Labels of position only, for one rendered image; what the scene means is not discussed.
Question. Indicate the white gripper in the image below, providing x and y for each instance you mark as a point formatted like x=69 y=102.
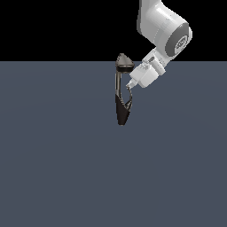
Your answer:
x=145 y=74

